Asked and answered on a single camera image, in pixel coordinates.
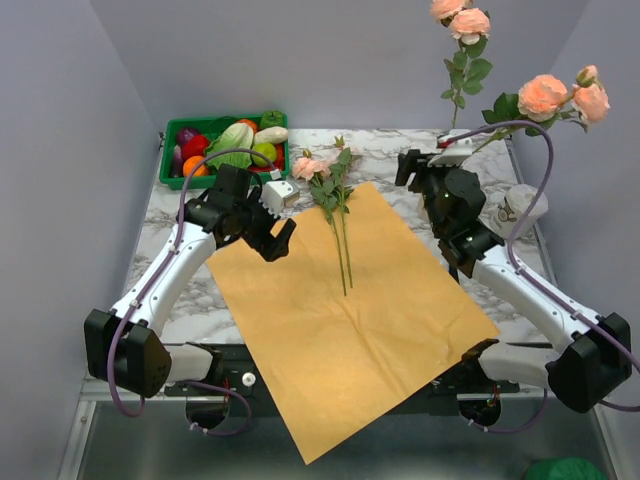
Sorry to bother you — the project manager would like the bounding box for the pink rose stem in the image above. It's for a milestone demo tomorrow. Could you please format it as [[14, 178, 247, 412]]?
[[429, 0, 493, 128], [292, 150, 350, 296], [330, 135, 359, 288], [482, 65, 610, 133]]

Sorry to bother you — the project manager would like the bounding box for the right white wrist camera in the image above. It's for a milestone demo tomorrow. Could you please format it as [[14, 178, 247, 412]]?
[[427, 129, 474, 167]]

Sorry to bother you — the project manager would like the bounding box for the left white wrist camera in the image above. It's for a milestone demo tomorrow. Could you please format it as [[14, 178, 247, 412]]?
[[260, 180, 300, 217]]

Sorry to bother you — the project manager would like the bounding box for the white cup with drawing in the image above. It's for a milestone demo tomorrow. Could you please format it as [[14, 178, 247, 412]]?
[[488, 184, 549, 240]]

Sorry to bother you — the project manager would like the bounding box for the red chili pepper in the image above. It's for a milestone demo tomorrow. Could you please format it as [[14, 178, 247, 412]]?
[[248, 144, 285, 173]]

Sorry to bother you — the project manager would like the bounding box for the green object bottom corner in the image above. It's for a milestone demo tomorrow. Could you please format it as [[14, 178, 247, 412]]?
[[522, 457, 608, 480]]

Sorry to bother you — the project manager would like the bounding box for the white radish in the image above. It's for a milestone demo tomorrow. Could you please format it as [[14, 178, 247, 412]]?
[[253, 126, 289, 145]]

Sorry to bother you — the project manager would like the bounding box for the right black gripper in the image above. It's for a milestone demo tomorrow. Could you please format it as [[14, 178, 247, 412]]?
[[393, 148, 461, 234]]

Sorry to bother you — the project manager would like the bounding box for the black ribbon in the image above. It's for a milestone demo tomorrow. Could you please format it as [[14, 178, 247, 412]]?
[[446, 249, 463, 283]]

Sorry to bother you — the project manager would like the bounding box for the purple onion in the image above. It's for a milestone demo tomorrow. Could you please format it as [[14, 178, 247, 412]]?
[[175, 127, 200, 147]]

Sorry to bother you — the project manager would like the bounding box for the green cabbage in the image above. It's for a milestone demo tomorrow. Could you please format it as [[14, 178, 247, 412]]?
[[204, 122, 254, 171]]

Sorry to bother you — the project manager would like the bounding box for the orange wrapping paper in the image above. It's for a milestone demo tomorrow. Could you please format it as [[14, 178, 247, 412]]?
[[207, 182, 498, 463]]

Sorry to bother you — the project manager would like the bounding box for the orange tomato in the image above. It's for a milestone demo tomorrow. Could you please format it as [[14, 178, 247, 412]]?
[[238, 118, 259, 133]]

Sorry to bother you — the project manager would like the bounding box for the aluminium frame bar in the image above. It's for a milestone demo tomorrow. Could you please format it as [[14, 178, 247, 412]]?
[[57, 379, 611, 480]]

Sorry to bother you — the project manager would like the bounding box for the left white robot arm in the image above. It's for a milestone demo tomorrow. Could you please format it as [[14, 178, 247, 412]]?
[[84, 165, 299, 398]]

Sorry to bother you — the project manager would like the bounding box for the green lime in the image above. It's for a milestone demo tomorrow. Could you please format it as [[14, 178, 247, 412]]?
[[251, 142, 278, 168]]

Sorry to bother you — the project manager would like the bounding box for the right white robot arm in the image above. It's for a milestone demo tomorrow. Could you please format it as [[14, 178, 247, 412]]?
[[395, 149, 632, 413]]

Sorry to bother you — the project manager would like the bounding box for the green plastic crate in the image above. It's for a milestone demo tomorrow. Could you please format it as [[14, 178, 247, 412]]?
[[158, 114, 291, 191]]

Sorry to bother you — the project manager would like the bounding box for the green bell pepper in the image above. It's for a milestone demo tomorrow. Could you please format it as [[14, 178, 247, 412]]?
[[259, 110, 287, 130]]

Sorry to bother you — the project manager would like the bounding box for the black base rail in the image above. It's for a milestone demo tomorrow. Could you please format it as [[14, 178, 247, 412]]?
[[102, 342, 551, 419]]

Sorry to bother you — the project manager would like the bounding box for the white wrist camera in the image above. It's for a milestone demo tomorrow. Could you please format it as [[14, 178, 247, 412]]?
[[427, 129, 474, 167], [260, 180, 300, 217]]

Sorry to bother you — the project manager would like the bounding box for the purple eggplant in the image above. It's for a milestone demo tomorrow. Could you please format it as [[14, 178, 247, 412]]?
[[169, 145, 184, 178]]

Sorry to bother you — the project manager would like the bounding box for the orange fruit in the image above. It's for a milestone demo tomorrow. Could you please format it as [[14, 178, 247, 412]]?
[[182, 155, 211, 177]]

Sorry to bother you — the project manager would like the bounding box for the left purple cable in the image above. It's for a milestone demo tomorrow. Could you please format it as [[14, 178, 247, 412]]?
[[107, 148, 284, 436]]

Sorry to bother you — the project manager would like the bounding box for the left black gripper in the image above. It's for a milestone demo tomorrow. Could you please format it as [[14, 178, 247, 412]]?
[[234, 187, 297, 262]]

